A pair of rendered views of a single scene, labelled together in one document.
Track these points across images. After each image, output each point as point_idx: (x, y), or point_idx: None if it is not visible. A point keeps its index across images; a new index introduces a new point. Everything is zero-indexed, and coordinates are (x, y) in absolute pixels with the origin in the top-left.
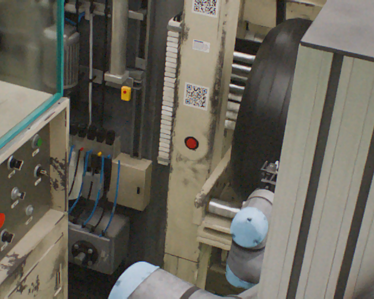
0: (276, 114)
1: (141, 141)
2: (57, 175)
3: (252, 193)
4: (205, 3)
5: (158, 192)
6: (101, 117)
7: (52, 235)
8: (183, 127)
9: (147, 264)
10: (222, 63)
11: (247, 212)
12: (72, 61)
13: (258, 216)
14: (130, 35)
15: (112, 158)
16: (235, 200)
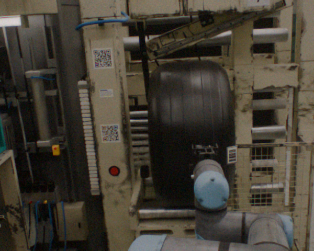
0: (180, 118)
1: (74, 188)
2: (14, 219)
3: (197, 166)
4: (102, 59)
5: (92, 226)
6: (40, 176)
7: None
8: (105, 160)
9: (152, 236)
10: (124, 102)
11: (206, 174)
12: (9, 138)
13: (218, 175)
14: (49, 114)
15: (55, 207)
16: None
